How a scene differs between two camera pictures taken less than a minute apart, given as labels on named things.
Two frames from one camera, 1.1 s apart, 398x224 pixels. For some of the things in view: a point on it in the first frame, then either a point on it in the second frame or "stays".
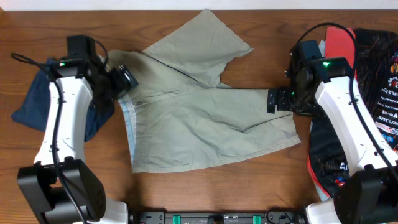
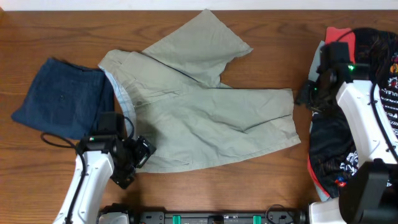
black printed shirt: x=377 y=71 stays
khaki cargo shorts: x=180 y=115 stays
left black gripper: x=125 y=86 to x=143 y=152
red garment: x=339 y=43 stays
